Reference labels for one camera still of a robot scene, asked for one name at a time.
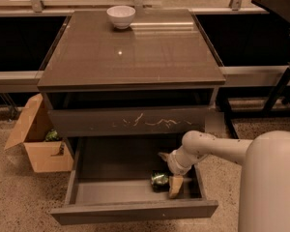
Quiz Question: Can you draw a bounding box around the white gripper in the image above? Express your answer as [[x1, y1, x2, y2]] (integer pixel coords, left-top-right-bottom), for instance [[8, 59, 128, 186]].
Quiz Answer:
[[158, 148, 193, 198]]

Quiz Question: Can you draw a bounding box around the closed grey top drawer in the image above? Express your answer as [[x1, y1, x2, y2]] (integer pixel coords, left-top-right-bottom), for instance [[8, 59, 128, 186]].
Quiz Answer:
[[48, 107, 212, 137]]

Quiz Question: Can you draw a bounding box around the black table with legs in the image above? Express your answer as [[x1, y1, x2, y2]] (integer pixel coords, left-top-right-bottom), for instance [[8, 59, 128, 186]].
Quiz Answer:
[[217, 0, 290, 139]]

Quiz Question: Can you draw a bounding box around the crushed green soda can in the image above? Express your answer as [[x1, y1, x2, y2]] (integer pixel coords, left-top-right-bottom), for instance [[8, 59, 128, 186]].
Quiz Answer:
[[151, 172, 169, 192]]

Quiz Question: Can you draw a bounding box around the white ceramic bowl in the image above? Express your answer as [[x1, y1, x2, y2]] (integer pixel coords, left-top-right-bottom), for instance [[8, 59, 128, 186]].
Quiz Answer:
[[106, 6, 135, 29]]

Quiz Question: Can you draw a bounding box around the green item in box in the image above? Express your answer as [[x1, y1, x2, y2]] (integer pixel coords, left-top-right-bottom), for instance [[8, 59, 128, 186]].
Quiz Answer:
[[44, 129, 60, 142]]

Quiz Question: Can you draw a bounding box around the open grey middle drawer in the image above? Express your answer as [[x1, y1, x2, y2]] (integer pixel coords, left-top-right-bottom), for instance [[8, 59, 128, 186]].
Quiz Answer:
[[51, 134, 218, 225]]

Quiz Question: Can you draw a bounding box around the open cardboard box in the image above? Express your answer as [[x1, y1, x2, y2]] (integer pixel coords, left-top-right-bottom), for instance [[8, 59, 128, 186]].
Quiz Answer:
[[5, 94, 73, 173]]

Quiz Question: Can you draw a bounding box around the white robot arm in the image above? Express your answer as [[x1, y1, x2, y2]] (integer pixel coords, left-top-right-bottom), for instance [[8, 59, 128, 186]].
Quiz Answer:
[[159, 130, 290, 232]]

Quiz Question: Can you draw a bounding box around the grey drawer cabinet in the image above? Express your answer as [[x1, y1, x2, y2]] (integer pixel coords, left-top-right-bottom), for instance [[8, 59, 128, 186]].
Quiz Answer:
[[38, 10, 225, 150]]

